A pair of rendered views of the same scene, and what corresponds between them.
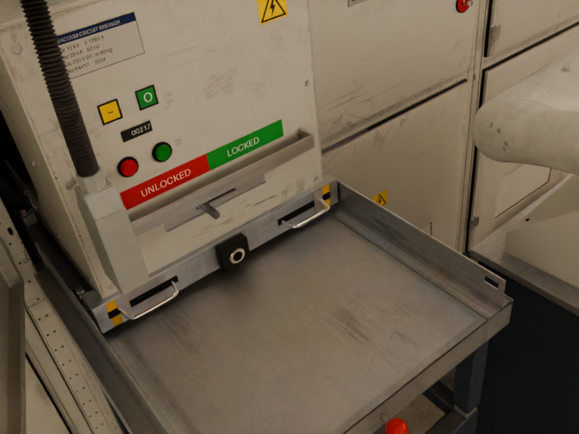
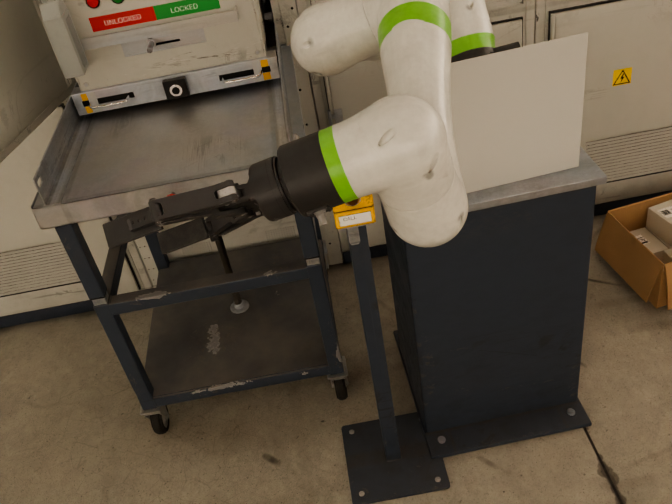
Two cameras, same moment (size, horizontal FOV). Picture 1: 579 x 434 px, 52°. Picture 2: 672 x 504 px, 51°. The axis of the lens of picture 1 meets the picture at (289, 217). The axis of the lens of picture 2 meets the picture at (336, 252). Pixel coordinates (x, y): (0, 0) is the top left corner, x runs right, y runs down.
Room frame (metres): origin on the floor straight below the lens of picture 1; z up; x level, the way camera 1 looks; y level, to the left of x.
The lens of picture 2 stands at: (-0.44, -1.11, 1.61)
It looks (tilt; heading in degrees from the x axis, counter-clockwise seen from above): 37 degrees down; 33
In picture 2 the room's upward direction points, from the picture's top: 11 degrees counter-clockwise
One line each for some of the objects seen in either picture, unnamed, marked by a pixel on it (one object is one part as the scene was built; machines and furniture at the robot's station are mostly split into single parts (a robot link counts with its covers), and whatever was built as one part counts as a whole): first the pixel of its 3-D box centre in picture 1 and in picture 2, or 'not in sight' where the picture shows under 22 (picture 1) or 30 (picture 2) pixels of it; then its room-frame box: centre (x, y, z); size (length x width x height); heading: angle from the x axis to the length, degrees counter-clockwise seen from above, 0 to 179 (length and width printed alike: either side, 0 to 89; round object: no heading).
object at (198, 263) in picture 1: (222, 243); (177, 82); (0.89, 0.13, 0.90); 0.54 x 0.05 x 0.06; 123
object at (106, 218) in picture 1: (110, 233); (64, 37); (0.70, 0.26, 1.09); 0.08 x 0.05 x 0.17; 33
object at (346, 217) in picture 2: not in sight; (350, 195); (0.57, -0.52, 0.85); 0.08 x 0.08 x 0.10; 33
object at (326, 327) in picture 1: (255, 296); (182, 124); (0.81, 0.08, 0.82); 0.68 x 0.62 x 0.06; 33
